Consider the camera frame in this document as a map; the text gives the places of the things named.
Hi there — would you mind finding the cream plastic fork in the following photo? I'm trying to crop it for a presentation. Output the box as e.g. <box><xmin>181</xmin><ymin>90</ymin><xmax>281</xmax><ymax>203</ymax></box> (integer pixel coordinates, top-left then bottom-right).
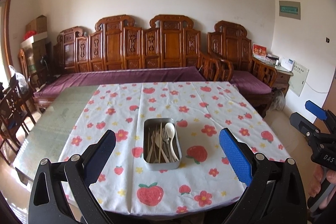
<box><xmin>161</xmin><ymin>128</ymin><xmax>176</xmax><ymax>162</ymax></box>

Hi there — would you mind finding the large steel spoon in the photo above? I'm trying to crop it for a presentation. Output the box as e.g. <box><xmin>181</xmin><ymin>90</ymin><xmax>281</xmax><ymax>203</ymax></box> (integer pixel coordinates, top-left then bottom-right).
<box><xmin>147</xmin><ymin>131</ymin><xmax>159</xmax><ymax>164</ymax></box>

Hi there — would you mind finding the person right hand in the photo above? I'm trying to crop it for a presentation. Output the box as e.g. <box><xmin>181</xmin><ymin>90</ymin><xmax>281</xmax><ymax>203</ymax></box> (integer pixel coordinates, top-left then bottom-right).
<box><xmin>307</xmin><ymin>164</ymin><xmax>335</xmax><ymax>223</ymax></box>

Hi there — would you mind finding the grey furry pet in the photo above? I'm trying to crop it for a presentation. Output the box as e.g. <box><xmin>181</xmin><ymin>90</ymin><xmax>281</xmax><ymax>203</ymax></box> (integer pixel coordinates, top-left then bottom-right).
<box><xmin>269</xmin><ymin>90</ymin><xmax>285</xmax><ymax>111</ymax></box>

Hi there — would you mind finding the wooden side table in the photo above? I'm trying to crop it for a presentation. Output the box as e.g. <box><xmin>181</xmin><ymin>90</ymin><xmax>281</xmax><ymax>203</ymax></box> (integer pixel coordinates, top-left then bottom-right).
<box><xmin>272</xmin><ymin>66</ymin><xmax>293</xmax><ymax>96</ymax></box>

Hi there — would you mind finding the white device on table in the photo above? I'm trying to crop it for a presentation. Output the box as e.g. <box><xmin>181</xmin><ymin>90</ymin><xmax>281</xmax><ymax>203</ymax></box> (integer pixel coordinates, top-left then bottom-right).
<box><xmin>280</xmin><ymin>57</ymin><xmax>294</xmax><ymax>72</ymax></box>

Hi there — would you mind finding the strawberry flower print tablecloth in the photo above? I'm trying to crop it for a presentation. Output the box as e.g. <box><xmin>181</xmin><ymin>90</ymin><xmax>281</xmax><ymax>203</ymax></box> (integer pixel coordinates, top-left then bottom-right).
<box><xmin>60</xmin><ymin>82</ymin><xmax>289</xmax><ymax>216</ymax></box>

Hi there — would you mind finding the purple armchair cushion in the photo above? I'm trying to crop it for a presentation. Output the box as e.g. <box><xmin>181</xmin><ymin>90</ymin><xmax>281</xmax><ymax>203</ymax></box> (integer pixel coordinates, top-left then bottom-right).
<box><xmin>230</xmin><ymin>71</ymin><xmax>272</xmax><ymax>95</ymax></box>

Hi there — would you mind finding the red card on table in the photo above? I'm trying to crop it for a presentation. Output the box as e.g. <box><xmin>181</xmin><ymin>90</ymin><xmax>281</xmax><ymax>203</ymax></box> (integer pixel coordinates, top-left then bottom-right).
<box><xmin>252</xmin><ymin>43</ymin><xmax>267</xmax><ymax>60</ymax></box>

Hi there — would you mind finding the dark wooden chair left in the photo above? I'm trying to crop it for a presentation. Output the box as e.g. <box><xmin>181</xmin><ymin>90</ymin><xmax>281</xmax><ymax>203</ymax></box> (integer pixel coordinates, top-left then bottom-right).
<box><xmin>1</xmin><ymin>80</ymin><xmax>36</xmax><ymax>155</ymax></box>

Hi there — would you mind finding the carved wooden armchair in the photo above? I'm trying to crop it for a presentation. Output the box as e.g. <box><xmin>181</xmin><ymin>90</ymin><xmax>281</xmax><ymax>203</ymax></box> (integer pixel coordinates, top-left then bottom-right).
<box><xmin>207</xmin><ymin>20</ymin><xmax>277</xmax><ymax>113</ymax></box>

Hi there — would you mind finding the dark wooden chopstick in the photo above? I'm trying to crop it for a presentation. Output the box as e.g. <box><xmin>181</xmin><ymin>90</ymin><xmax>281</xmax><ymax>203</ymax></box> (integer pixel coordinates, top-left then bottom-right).
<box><xmin>148</xmin><ymin>126</ymin><xmax>157</xmax><ymax>157</ymax></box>

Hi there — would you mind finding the cream plastic spoon in tray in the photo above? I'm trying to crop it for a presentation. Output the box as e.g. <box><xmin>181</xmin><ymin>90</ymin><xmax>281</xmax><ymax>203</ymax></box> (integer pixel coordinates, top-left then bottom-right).
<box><xmin>165</xmin><ymin>122</ymin><xmax>178</xmax><ymax>161</ymax></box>

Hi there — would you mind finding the steel fork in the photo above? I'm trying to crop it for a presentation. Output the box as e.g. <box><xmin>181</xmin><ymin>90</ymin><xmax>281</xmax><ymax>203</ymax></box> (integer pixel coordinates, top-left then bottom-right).
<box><xmin>162</xmin><ymin>129</ymin><xmax>170</xmax><ymax>153</ymax></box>

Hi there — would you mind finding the grey metal utensil tray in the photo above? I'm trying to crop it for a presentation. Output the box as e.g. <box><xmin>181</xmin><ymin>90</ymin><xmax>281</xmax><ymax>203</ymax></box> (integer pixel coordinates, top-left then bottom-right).
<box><xmin>143</xmin><ymin>118</ymin><xmax>182</xmax><ymax>171</ymax></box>

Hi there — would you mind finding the light bamboo chopstick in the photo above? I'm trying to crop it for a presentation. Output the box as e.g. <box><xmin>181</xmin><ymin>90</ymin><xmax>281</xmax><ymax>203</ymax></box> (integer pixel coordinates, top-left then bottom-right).
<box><xmin>156</xmin><ymin>124</ymin><xmax>162</xmax><ymax>163</ymax></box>

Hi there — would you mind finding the cardboard box stack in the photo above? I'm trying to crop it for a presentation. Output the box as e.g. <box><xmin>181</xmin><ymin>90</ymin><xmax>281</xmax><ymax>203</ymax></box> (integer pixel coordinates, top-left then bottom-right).
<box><xmin>18</xmin><ymin>15</ymin><xmax>48</xmax><ymax>78</ymax></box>

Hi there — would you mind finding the carved wooden sofa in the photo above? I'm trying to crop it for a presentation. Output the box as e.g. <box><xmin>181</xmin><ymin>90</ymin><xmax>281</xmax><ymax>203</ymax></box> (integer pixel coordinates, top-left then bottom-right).
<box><xmin>53</xmin><ymin>15</ymin><xmax>223</xmax><ymax>81</ymax></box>

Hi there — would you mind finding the white wall panel board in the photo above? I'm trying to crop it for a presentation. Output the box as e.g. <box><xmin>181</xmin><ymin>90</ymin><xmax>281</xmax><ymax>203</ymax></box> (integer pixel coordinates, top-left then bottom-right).
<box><xmin>289</xmin><ymin>61</ymin><xmax>309</xmax><ymax>97</ymax></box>

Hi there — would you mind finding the green wall sign box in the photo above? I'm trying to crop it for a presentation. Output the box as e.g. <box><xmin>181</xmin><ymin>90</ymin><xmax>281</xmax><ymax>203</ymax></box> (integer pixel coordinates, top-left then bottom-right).
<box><xmin>278</xmin><ymin>1</ymin><xmax>301</xmax><ymax>20</ymax></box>

